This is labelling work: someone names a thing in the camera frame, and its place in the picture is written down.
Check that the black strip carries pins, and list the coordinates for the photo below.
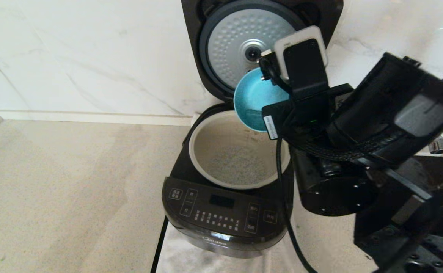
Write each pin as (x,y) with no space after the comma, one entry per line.
(160,246)

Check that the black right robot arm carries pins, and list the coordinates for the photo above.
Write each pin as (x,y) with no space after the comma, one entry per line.
(339,189)

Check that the teal plastic bowl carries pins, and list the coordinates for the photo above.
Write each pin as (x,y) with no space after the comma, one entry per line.
(252,94)

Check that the black rice cooker base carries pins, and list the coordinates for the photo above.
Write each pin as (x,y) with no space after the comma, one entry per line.
(221,223)

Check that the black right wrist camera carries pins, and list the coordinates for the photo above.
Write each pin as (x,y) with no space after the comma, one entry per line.
(301,57)

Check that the black rice cooker lid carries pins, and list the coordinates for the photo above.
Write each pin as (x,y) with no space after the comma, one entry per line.
(206,45)

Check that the grey inner pot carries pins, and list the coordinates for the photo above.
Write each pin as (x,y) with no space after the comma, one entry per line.
(210,144)

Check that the white raw rice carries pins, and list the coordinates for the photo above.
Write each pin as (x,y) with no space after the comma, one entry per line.
(236,167)

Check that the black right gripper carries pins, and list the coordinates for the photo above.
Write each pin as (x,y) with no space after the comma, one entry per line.
(377,106)

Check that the white translucent mat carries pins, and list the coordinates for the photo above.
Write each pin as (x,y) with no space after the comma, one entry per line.
(176,259)

